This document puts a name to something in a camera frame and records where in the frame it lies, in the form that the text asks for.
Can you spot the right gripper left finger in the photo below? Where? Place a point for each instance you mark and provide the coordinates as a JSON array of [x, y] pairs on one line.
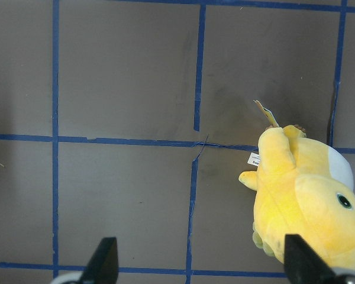
[[103, 266]]

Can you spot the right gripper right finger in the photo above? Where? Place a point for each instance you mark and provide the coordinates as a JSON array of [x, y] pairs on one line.
[[303, 265]]

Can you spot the yellow plush dinosaur toy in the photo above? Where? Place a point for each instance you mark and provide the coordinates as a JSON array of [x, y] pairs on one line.
[[304, 187]]

